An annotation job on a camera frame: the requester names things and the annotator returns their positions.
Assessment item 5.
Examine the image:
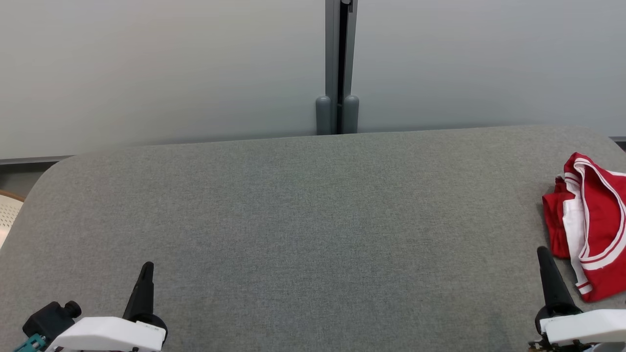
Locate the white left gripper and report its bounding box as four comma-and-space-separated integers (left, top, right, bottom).
45, 261, 170, 352

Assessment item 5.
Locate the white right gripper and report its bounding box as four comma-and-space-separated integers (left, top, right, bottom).
534, 245, 626, 352

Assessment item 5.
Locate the red garment striped white trim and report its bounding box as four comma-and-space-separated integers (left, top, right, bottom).
542, 152, 626, 303

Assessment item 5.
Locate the beige perforated laundry basket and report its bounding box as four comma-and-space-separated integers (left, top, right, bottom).
0, 190, 25, 251

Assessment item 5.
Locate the grey fabric sofa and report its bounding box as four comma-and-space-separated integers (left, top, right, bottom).
0, 125, 626, 352

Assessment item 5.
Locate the teal left camera connector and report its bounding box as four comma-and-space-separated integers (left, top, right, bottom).
13, 333, 48, 352

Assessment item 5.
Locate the grey partition post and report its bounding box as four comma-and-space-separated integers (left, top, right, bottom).
315, 0, 360, 136

